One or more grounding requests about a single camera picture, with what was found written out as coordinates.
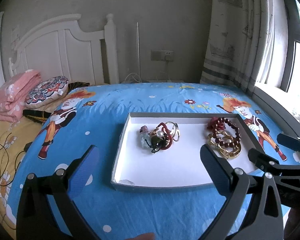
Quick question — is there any dark red bead bracelet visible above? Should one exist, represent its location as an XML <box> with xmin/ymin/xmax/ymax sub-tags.
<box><xmin>210</xmin><ymin>117</ymin><xmax>242</xmax><ymax>149</ymax></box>

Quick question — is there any patterned round cushion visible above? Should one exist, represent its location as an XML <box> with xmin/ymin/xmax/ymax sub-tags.
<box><xmin>25</xmin><ymin>76</ymin><xmax>69</xmax><ymax>109</ymax></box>

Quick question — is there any window frame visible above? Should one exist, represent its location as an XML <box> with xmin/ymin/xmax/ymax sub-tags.
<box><xmin>253</xmin><ymin>0</ymin><xmax>300</xmax><ymax>137</ymax></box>

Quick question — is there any white wooden headboard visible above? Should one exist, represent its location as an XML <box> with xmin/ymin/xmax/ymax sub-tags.
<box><xmin>8</xmin><ymin>14</ymin><xmax>120</xmax><ymax>85</ymax></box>

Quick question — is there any grey white jewelry tray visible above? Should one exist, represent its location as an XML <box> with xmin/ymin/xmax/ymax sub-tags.
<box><xmin>110</xmin><ymin>112</ymin><xmax>262</xmax><ymax>193</ymax></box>

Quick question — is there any gold ring cluster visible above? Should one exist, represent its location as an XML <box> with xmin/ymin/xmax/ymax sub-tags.
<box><xmin>165</xmin><ymin>121</ymin><xmax>180</xmax><ymax>142</ymax></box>

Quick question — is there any red rose ornament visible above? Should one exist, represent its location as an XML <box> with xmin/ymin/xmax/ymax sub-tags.
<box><xmin>207</xmin><ymin>116</ymin><xmax>226</xmax><ymax>131</ymax></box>

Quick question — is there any folded pink blanket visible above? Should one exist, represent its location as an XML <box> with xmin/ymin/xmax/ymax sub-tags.
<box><xmin>0</xmin><ymin>69</ymin><xmax>42</xmax><ymax>123</ymax></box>

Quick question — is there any white pearl earring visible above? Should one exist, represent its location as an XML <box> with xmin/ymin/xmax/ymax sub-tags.
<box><xmin>157</xmin><ymin>131</ymin><xmax>164</xmax><ymax>138</ymax></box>

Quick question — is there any yellow floral bed sheet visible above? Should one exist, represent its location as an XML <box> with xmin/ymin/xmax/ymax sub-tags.
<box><xmin>0</xmin><ymin>97</ymin><xmax>65</xmax><ymax>240</ymax></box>

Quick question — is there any gold bangle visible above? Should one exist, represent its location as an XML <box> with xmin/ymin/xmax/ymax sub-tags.
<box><xmin>208</xmin><ymin>134</ymin><xmax>242</xmax><ymax>159</ymax></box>

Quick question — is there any person's left hand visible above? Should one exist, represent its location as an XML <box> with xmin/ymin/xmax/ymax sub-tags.
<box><xmin>126</xmin><ymin>232</ymin><xmax>155</xmax><ymax>240</ymax></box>

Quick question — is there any gold bamboo link bracelet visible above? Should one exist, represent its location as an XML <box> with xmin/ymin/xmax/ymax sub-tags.
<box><xmin>206</xmin><ymin>133</ymin><xmax>242</xmax><ymax>157</ymax></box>

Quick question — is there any wall power socket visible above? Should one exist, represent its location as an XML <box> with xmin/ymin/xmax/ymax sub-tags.
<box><xmin>151</xmin><ymin>50</ymin><xmax>174</xmax><ymax>62</ymax></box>

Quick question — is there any white jade pendant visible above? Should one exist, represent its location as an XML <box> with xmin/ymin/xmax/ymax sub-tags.
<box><xmin>139</xmin><ymin>126</ymin><xmax>151</xmax><ymax>148</ymax></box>

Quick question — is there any grey patterned curtain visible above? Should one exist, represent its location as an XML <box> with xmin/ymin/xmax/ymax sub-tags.
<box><xmin>200</xmin><ymin>0</ymin><xmax>288</xmax><ymax>94</ymax></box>

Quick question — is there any thin metal pole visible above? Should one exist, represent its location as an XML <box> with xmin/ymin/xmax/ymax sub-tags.
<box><xmin>136</xmin><ymin>22</ymin><xmax>142</xmax><ymax>82</ymax></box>

